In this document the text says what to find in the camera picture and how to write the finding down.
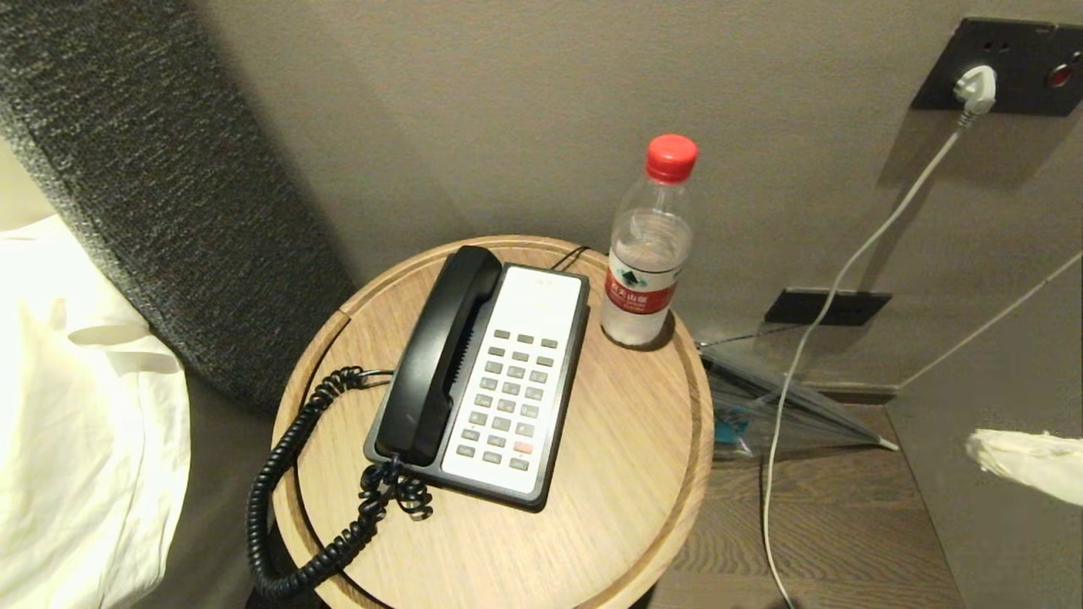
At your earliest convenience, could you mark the black wall socket panel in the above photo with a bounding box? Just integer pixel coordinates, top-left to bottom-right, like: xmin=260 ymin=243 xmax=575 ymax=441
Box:
xmin=910 ymin=17 xmax=1083 ymax=118

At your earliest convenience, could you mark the clear plastic bag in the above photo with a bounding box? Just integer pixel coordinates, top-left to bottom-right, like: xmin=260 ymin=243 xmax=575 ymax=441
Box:
xmin=697 ymin=342 xmax=900 ymax=463

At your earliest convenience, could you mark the round wooden side table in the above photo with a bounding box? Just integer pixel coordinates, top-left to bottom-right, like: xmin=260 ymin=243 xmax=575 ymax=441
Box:
xmin=271 ymin=234 xmax=717 ymax=609

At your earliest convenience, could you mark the white power cable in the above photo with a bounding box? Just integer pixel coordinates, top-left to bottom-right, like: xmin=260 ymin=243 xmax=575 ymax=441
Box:
xmin=761 ymin=114 xmax=970 ymax=609

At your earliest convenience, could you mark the clear water bottle red cap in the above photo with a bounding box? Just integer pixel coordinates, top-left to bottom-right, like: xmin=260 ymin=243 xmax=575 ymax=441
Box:
xmin=600 ymin=134 xmax=701 ymax=348

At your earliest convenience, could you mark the black phone handset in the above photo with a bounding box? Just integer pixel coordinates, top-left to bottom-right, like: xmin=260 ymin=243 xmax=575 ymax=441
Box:
xmin=375 ymin=245 xmax=503 ymax=467

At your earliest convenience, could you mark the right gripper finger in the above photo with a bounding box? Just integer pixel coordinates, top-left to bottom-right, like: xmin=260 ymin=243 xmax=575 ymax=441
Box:
xmin=965 ymin=428 xmax=1083 ymax=509

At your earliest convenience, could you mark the grey fabric headboard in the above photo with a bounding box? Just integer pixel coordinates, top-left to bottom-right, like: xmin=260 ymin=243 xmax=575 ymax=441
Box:
xmin=0 ymin=0 xmax=358 ymax=415

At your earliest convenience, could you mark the thin white cable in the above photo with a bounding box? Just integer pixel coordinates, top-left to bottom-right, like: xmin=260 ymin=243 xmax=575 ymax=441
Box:
xmin=897 ymin=250 xmax=1083 ymax=392

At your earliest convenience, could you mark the small black wall socket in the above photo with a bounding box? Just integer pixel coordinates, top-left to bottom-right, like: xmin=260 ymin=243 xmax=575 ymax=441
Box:
xmin=764 ymin=288 xmax=893 ymax=328

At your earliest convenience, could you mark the white bedding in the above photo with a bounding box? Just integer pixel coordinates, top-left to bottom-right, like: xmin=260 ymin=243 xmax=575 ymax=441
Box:
xmin=0 ymin=135 xmax=192 ymax=609

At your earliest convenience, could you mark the white power plug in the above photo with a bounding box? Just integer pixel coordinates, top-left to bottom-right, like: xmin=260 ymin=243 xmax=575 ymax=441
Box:
xmin=954 ymin=65 xmax=998 ymax=118

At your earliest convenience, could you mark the black coiled phone cord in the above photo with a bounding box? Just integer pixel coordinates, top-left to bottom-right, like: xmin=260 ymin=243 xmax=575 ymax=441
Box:
xmin=246 ymin=365 xmax=435 ymax=602

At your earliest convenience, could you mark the black and white desk telephone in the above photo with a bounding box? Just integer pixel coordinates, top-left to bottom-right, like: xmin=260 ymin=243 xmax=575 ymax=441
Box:
xmin=364 ymin=262 xmax=591 ymax=513

